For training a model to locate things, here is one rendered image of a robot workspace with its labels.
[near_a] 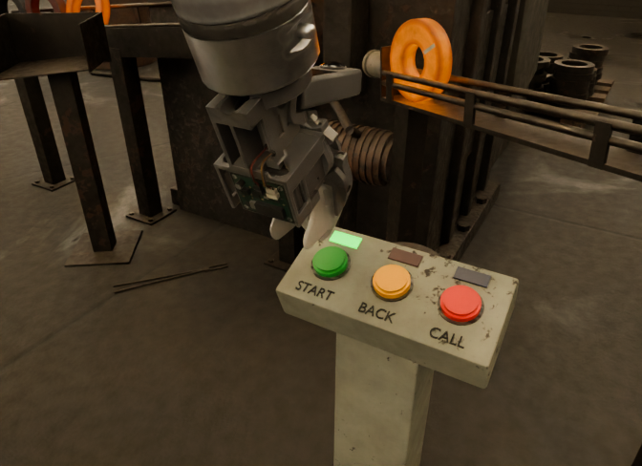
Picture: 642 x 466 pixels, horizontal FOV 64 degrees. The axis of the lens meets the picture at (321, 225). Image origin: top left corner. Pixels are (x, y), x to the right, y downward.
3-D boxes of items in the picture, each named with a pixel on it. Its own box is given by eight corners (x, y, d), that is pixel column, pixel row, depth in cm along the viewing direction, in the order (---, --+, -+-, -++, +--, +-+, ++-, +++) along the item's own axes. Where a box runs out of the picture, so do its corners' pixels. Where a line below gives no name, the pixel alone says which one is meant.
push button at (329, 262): (325, 250, 62) (322, 241, 60) (354, 260, 60) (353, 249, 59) (309, 276, 59) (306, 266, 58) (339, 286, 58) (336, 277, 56)
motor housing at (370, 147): (323, 284, 156) (324, 110, 129) (391, 307, 146) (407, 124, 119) (300, 307, 146) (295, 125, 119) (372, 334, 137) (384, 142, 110)
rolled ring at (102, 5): (60, -9, 172) (69, -6, 175) (71, 47, 172) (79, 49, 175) (96, -31, 163) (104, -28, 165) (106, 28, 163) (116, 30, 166)
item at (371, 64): (384, 75, 119) (385, 48, 116) (406, 80, 111) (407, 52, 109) (361, 78, 116) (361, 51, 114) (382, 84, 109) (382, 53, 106)
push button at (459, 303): (447, 288, 55) (447, 278, 54) (485, 300, 53) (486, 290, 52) (434, 318, 53) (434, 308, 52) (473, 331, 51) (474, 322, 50)
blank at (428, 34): (415, 111, 108) (401, 114, 107) (394, 40, 109) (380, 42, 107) (462, 82, 94) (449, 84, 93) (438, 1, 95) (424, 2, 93)
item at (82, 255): (68, 234, 180) (4, 12, 144) (145, 231, 182) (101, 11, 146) (46, 267, 163) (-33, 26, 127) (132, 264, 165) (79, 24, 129)
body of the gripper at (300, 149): (231, 212, 46) (181, 98, 38) (280, 151, 51) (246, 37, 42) (304, 234, 43) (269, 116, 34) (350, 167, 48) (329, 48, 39)
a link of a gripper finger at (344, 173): (307, 209, 51) (288, 141, 45) (315, 198, 52) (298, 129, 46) (350, 222, 49) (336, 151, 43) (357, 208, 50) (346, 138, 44)
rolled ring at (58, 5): (49, -21, 166) (58, -21, 169) (16, -12, 176) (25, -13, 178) (70, 40, 174) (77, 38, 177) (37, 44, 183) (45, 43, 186)
